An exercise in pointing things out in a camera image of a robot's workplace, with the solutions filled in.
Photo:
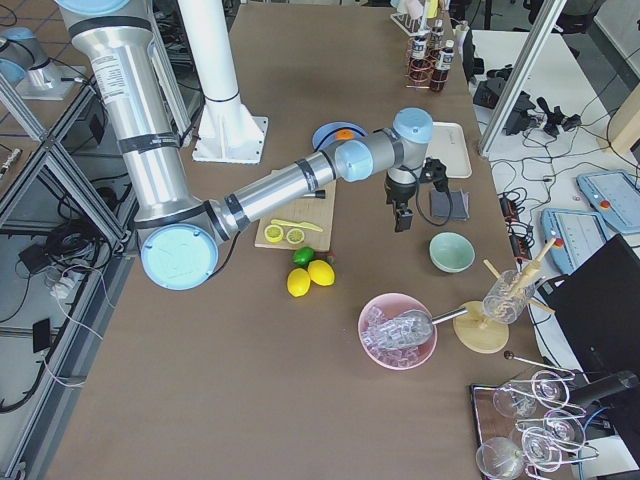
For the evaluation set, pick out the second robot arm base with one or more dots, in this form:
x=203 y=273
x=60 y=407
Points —
x=31 y=71

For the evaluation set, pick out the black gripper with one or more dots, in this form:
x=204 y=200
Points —
x=400 y=193

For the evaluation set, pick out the green lime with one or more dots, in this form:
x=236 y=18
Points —
x=303 y=256

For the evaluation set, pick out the wine glass middle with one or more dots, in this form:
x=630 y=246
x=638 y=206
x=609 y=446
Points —
x=540 y=450

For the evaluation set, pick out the wooden cutting board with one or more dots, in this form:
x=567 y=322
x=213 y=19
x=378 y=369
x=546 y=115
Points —
x=317 y=211

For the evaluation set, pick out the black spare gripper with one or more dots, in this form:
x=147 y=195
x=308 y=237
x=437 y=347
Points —
x=556 y=120

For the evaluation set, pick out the wine glass upper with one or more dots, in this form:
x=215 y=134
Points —
x=550 y=389

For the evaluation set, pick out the cream plastic tray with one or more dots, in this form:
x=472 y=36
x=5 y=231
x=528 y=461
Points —
x=448 y=144

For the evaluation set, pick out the black monitor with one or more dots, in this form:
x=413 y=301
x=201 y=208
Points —
x=597 y=308

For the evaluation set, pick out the yellow lemon left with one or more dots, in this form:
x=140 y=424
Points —
x=298 y=282

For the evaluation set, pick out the blue teach pendant far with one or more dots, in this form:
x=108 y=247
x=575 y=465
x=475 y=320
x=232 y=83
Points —
x=614 y=196

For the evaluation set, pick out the blue teach pendant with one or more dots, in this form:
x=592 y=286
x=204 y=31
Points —
x=578 y=235
x=614 y=196

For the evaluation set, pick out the wine glass front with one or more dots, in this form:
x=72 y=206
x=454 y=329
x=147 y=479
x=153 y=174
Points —
x=500 y=458

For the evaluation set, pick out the blue teach pendant near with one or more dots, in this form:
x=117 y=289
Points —
x=578 y=235

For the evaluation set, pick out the wooden cup stand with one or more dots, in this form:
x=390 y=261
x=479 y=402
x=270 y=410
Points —
x=483 y=335

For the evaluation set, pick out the yellow lemon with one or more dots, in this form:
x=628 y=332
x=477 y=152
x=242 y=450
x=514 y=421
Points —
x=298 y=282
x=321 y=273

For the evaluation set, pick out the green ceramic bowl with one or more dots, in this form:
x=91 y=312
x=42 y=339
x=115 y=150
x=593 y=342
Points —
x=451 y=252

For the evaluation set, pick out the clear glass mug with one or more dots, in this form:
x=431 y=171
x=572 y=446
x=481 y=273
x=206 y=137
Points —
x=504 y=303

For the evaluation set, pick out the dark bottle white label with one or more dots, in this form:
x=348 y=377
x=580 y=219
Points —
x=442 y=66

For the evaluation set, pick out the blue plate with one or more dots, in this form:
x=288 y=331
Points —
x=325 y=134

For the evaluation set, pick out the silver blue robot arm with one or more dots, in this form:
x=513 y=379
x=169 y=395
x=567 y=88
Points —
x=259 y=75

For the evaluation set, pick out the pink bowl with ice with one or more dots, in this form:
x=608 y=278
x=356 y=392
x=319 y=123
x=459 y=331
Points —
x=374 y=315

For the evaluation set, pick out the wine glass rack tray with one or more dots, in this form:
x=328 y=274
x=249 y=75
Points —
x=507 y=410

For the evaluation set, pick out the lemon half left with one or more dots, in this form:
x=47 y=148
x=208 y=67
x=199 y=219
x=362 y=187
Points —
x=273 y=233

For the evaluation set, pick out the orange fruit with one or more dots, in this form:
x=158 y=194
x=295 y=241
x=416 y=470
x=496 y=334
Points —
x=344 y=134

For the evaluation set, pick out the lemon half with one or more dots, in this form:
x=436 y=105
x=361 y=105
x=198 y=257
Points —
x=295 y=236
x=273 y=233

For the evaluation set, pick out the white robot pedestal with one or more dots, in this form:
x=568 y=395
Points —
x=227 y=132

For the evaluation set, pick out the yellow lemon right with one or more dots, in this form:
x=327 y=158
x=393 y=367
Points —
x=321 y=273

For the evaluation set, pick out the copper wire bottle rack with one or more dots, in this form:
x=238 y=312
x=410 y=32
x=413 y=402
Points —
x=431 y=61

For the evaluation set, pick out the metal ice scoop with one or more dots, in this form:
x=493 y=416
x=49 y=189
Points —
x=415 y=327

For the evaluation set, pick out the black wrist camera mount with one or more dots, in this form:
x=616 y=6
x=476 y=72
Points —
x=434 y=172

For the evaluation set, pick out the grey folded cloth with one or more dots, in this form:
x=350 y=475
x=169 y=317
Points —
x=453 y=205

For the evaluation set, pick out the lemon half right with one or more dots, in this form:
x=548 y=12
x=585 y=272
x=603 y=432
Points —
x=295 y=236

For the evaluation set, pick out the aluminium frame post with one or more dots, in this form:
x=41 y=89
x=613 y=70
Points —
x=533 y=45

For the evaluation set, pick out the yellow plastic knife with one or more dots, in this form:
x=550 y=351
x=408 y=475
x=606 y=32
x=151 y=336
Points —
x=301 y=225

